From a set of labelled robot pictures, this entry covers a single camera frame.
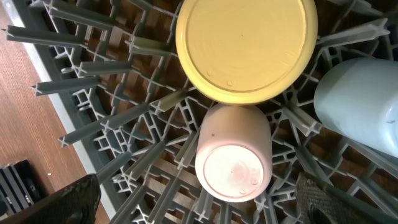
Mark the pink plastic cup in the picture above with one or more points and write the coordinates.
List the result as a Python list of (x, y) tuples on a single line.
[(234, 153)]

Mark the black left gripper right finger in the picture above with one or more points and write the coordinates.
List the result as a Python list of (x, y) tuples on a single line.
[(320, 202)]

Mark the grey plastic dishwasher rack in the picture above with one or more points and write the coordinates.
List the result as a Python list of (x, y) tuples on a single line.
[(112, 72)]

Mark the light blue plastic cup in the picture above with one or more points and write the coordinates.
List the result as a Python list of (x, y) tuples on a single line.
[(358, 99)]

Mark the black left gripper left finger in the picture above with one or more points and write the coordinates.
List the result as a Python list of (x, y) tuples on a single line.
[(76, 203)]

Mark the yellow plastic bowl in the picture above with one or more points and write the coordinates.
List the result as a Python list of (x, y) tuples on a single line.
[(244, 52)]

